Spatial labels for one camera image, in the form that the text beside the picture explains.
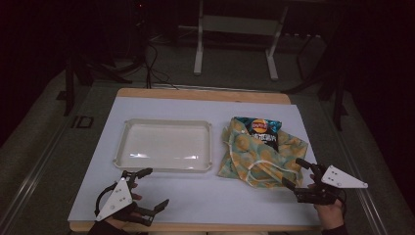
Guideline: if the yellow patterned drawstring cloth bag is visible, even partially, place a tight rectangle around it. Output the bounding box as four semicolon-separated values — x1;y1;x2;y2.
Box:
216;117;309;191

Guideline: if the white metal stand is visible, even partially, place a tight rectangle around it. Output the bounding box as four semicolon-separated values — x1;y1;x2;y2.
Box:
193;0;290;82

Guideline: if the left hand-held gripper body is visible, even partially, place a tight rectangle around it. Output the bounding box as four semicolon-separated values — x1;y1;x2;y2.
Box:
94;170;155;227

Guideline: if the person's right hand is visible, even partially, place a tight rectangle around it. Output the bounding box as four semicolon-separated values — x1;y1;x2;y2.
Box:
308;173;346;231

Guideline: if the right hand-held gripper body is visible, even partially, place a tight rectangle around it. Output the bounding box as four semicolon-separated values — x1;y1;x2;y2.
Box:
295;164;369;207

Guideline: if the black floor bracket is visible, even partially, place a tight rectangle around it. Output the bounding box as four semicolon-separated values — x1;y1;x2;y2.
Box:
70;115;95;129

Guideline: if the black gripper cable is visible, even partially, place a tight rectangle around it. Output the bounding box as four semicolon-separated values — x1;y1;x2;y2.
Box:
94;185;115;217

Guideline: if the black stand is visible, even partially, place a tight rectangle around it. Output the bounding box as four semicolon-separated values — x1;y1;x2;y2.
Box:
56;53;134;118
281;33;349;132

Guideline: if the black floor cable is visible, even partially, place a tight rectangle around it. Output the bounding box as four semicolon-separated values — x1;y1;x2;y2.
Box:
142;42;180;90

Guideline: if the white plastic tray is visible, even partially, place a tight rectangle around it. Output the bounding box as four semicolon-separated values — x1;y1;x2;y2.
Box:
113;117;214;173

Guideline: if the dark blue snack packet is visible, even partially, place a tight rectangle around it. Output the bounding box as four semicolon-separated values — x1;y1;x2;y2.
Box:
233;116;283;153

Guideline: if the white table mat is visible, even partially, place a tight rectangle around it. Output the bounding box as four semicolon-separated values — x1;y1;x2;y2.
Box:
67;95;323;227

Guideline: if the person's left hand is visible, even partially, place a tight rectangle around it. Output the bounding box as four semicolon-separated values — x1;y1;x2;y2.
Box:
105;192;144;230

